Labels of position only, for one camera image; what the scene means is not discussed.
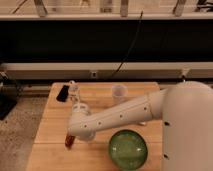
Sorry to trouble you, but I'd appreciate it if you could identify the clear plastic bottle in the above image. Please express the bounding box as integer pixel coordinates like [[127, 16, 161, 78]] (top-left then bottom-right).
[[68, 80, 81, 103]]

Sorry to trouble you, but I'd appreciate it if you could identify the black rectangular object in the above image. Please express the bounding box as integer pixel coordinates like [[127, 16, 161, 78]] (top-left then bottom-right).
[[56, 85, 69, 102]]

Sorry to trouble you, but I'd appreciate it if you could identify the white wall outlet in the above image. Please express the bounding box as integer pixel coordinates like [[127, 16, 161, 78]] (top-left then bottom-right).
[[91, 71, 98, 78]]

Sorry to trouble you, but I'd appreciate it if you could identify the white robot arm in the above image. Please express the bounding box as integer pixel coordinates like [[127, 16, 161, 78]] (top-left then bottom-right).
[[68, 81, 213, 171]]

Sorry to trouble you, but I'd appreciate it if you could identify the green ceramic bowl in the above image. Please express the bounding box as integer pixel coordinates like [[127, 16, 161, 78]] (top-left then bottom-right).
[[108, 129, 148, 171]]

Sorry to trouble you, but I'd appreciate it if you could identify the dark equipment at left edge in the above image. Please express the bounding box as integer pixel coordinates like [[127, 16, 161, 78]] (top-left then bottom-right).
[[0, 71, 22, 120]]

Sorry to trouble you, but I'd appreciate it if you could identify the clear plastic cup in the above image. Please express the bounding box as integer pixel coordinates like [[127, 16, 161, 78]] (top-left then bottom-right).
[[111, 84, 128, 104]]

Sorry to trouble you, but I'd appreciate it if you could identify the black hanging cable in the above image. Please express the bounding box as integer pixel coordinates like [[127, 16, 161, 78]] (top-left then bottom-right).
[[103, 10, 145, 81]]

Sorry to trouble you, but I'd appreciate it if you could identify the red chili pepper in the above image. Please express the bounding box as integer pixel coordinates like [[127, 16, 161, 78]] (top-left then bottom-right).
[[65, 134, 75, 149]]

